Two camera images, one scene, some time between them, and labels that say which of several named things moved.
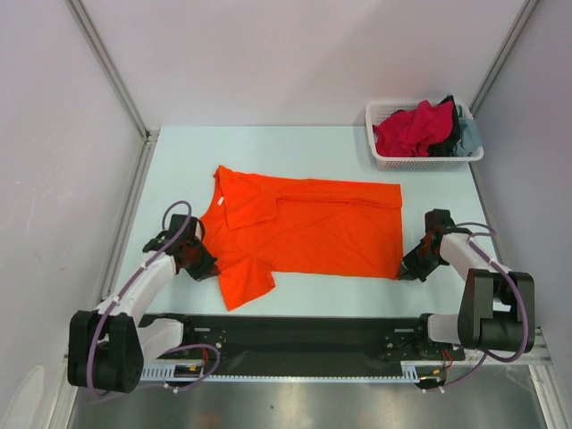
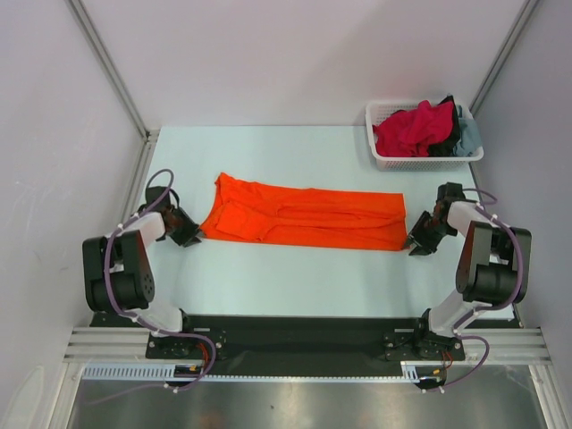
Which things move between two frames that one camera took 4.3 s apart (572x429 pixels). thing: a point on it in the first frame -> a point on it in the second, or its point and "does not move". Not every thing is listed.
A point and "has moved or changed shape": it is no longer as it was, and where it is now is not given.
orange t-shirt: x=256 y=226 has moved or changed shape
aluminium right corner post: x=502 y=57 does not move
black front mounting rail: x=310 y=345 does not move
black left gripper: x=207 y=268 -> x=187 y=238
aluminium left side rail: x=107 y=291 does not move
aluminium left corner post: x=84 y=20 does not move
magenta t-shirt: x=412 y=132 does not move
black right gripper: x=416 y=260 -> x=425 y=233
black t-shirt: x=448 y=148 does not move
